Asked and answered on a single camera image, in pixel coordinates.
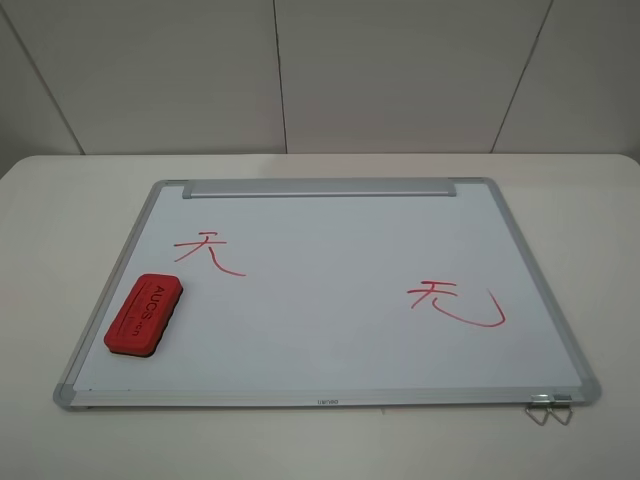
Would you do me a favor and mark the red whiteboard eraser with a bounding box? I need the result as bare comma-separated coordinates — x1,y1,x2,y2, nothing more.
103,273,184,358

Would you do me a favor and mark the left metal hanging hook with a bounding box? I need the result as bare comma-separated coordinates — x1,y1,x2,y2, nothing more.
524,394,551,426

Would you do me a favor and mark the metal hanging hook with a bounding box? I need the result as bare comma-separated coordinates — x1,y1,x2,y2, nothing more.
524,394,551,426
546,394,574,426

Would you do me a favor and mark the right metal hanging hook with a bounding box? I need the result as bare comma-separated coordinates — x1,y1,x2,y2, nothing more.
546,394,574,426

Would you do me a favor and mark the white aluminium-framed whiteboard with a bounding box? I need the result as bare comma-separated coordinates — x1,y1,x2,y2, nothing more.
53,178,601,409

